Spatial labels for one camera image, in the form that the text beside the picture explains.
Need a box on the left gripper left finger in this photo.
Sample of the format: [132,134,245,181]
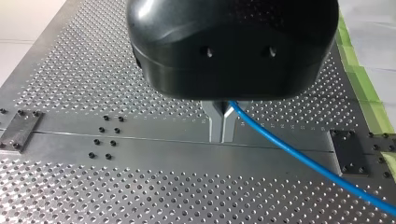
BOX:
[200,100,226,144]

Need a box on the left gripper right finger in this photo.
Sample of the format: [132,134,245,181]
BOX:
[221,100,252,144]

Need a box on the blue cable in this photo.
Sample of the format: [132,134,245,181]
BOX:
[228,100,396,217]

